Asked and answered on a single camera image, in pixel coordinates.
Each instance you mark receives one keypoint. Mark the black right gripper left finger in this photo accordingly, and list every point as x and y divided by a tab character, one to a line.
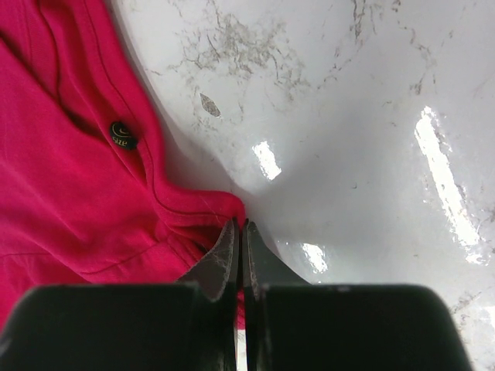
213	333

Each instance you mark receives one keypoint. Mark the crimson red t shirt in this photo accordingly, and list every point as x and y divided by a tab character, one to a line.
75	207

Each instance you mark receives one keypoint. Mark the black round size sticker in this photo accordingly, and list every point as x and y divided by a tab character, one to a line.
121	136

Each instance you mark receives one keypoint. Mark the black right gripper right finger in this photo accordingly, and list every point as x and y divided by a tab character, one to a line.
260	266

